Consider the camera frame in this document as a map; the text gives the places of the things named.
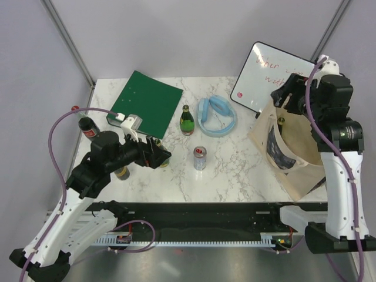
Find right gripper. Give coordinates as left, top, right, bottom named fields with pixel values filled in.
left=270, top=72, right=324, bottom=123

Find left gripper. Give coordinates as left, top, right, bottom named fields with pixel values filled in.
left=106, top=129, right=171, bottom=173

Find green bottle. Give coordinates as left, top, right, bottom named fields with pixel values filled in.
left=155, top=139, right=170, bottom=167
left=277, top=117, right=286, bottom=136
left=180, top=105, right=194, bottom=136

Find beige canvas bag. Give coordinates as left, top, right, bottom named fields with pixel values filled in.
left=249, top=101, right=325, bottom=201

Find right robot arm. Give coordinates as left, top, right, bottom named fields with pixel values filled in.
left=269, top=73, right=375, bottom=254

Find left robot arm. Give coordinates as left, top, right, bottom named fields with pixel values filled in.
left=9, top=131, right=172, bottom=281

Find silver beverage can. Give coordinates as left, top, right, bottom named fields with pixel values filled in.
left=193, top=146, right=207, bottom=170

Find small whiteboard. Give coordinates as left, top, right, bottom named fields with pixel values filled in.
left=230, top=42, right=314, bottom=113

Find blue headphones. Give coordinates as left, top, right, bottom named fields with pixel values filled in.
left=197, top=96, right=237, bottom=137

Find dark cola bottle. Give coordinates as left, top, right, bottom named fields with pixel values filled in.
left=78, top=117, right=100, bottom=140

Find red capped clear bottle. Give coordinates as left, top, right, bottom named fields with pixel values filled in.
left=71, top=105, right=86, bottom=120

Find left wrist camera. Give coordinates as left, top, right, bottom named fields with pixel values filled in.
left=120, top=115, right=143, bottom=142

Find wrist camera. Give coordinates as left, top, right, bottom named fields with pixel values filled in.
left=314, top=54, right=340, bottom=83
left=120, top=115, right=143, bottom=142

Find green ring binder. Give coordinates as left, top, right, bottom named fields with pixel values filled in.
left=111, top=71, right=183, bottom=139

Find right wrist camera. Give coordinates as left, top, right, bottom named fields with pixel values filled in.
left=314, top=54, right=340, bottom=83

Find white cable duct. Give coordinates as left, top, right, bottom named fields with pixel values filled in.
left=91, top=233, right=276, bottom=248

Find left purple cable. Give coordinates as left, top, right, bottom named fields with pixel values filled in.
left=18, top=108, right=124, bottom=282

